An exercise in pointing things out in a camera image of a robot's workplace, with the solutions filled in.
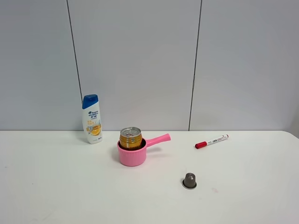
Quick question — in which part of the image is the white blue shampoo bottle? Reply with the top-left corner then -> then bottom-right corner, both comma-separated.
82,94 -> 102,144

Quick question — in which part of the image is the red capped white marker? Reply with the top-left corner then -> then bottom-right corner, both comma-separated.
194,134 -> 229,149

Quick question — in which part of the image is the brown coffee capsule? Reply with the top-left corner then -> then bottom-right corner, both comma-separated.
182,173 -> 197,189

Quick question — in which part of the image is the pink saucepan with handle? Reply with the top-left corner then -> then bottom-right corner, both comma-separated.
117,134 -> 171,167

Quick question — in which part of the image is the gold drink can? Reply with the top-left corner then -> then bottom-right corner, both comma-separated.
119,127 -> 142,151

